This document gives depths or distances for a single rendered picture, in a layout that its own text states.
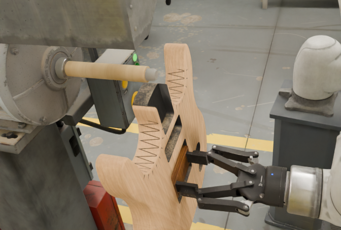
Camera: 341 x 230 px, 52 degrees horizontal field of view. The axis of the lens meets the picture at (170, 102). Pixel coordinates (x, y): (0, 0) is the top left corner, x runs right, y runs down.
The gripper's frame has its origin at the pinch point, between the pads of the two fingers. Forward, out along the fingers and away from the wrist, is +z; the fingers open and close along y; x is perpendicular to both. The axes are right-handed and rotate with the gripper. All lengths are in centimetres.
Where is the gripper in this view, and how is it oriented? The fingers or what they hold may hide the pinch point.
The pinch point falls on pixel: (183, 171)
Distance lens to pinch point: 74.8
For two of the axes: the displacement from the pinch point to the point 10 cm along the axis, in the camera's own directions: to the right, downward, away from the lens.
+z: -9.4, -0.9, 3.4
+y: 3.0, -7.0, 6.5
